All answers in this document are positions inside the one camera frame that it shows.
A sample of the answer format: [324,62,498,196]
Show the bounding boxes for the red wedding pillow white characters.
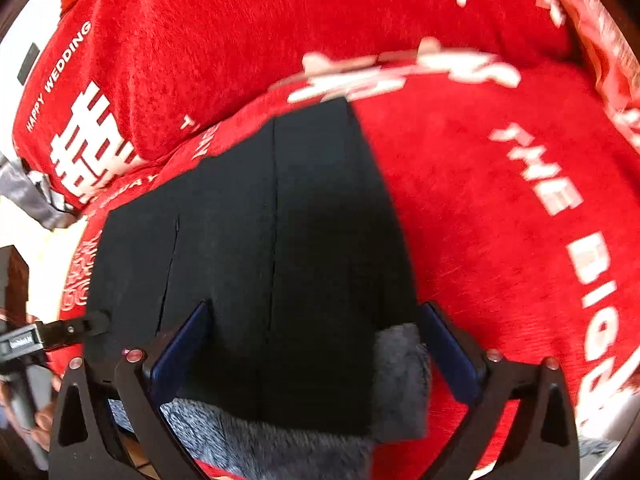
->
[12,0,576,208]

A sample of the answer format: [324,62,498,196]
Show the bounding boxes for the grey fuzzy garment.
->
[1,155,76,231]

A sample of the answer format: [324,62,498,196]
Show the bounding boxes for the black pants blue patterned waistband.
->
[81,96,434,480]

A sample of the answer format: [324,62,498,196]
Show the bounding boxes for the cream folded cloth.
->
[1,197,96,322]

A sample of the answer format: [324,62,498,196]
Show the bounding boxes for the red wedding quilt white text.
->
[56,49,640,480]

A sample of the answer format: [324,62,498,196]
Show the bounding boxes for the red patterned pillow at right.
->
[559,0,639,150]

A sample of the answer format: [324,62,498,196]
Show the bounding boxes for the person's left hand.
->
[1,375,62,452]

